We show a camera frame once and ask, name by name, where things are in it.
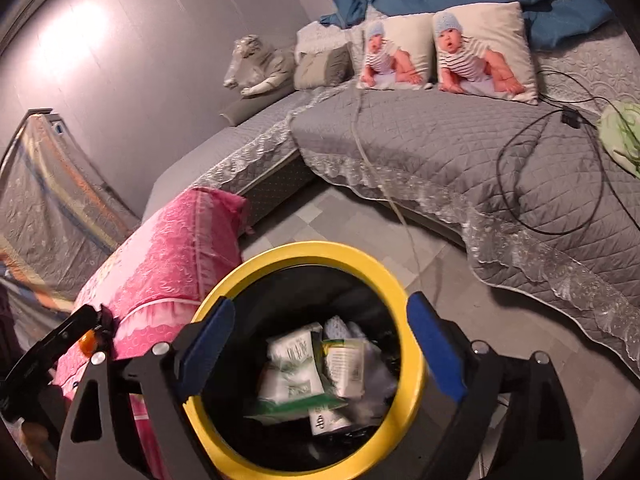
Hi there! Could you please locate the white cable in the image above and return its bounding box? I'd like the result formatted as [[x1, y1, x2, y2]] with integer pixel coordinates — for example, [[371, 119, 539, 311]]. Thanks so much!
[[349, 79, 426, 296]]

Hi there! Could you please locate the grey quilted sofa cover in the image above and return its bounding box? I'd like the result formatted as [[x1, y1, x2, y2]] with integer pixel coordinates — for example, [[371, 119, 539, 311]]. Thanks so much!
[[141, 19, 640, 380]]

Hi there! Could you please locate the left baby print pillow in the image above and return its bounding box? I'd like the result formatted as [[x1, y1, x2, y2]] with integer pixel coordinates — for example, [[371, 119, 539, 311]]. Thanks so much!
[[357, 13, 435, 90]]

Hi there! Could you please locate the purple foam fruit net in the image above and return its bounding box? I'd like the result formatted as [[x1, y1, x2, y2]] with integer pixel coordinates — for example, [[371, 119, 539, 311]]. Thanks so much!
[[323, 316, 368, 344]]

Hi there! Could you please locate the grey green cushion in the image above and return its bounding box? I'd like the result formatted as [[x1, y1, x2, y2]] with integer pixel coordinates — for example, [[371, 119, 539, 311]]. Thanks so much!
[[293, 44, 354, 90]]

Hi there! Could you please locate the peeled orange peel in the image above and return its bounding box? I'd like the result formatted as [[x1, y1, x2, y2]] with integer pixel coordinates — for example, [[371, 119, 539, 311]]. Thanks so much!
[[78, 330, 105, 359]]

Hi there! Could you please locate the green cloth bundle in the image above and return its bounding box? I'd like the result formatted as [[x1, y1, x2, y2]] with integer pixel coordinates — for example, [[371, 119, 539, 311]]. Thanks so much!
[[597, 101, 640, 178]]

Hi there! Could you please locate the grey bolster cushion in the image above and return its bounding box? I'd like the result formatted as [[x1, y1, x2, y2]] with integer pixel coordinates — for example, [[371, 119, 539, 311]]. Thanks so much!
[[220, 82, 295, 127]]

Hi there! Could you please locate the white tiger plush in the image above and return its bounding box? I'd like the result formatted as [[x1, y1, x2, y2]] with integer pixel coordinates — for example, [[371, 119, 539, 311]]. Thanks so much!
[[224, 34, 295, 98]]

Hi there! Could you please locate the baby print pillow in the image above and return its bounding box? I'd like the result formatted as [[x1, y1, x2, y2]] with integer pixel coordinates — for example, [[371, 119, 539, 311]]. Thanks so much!
[[357, 13, 435, 90], [433, 2, 538, 104]]

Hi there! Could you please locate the flat green tissue pack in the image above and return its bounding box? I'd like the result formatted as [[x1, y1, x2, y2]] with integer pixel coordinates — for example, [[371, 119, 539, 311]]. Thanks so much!
[[246, 393, 354, 436]]

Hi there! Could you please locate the yellow rimmed trash bin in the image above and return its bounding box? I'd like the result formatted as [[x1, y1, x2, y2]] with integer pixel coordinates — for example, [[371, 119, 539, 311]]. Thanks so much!
[[180, 240, 426, 479]]

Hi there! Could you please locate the striped grey hanging sheet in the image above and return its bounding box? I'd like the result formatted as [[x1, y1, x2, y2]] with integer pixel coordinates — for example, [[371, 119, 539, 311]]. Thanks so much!
[[1, 108, 140, 348]]

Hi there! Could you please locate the black cable with adapter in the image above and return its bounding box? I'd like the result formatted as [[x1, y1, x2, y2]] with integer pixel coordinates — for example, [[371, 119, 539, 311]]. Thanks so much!
[[494, 66, 640, 238]]

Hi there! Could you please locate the green white tissue pack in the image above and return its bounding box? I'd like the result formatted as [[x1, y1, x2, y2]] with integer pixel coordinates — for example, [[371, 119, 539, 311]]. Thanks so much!
[[258, 323, 326, 403]]

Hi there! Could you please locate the left hand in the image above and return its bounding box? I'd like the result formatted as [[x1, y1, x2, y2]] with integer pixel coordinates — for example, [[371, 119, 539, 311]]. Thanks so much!
[[20, 422, 56, 479]]

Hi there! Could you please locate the right baby print pillow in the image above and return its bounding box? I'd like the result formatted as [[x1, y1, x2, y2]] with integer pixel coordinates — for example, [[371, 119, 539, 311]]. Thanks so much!
[[433, 2, 538, 104]]

